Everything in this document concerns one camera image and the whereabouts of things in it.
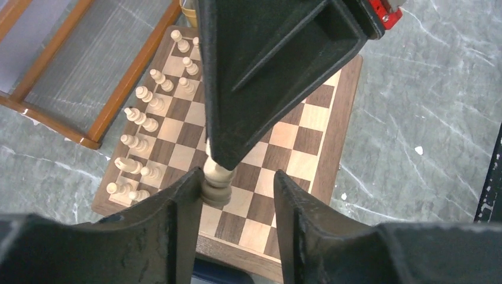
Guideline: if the white bishop chess piece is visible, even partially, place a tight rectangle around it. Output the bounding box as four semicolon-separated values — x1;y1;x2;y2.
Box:
124;107;159;132

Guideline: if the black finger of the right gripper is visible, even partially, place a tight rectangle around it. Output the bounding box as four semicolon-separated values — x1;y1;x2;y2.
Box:
196;1;385;170

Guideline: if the white chess pawn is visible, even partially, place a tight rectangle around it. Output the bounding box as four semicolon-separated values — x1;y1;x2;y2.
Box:
128;190;150;202

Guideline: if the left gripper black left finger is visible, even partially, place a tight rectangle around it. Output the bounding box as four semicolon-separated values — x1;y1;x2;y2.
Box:
1;167;204;283

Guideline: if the dark blue tray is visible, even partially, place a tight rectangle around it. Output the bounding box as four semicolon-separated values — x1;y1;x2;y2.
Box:
191;257;254;284

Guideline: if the wooden chessboard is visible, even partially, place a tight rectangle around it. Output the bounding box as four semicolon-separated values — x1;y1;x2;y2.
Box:
92;25;362;282

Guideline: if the white knight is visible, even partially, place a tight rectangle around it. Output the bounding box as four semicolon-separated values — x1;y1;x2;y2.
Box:
114;157;143;175

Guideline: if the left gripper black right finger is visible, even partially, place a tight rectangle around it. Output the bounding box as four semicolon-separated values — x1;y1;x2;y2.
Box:
273;170;501;283

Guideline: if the orange wooden shelf rack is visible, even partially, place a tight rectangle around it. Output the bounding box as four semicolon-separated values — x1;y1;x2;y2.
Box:
1;1;181;152

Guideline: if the white pawn second row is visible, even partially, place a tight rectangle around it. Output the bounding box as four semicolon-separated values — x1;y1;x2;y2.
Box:
179;77;196;95
140;166;161;179

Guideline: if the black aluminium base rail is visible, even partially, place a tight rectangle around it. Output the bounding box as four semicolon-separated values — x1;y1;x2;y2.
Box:
474;127;502;223

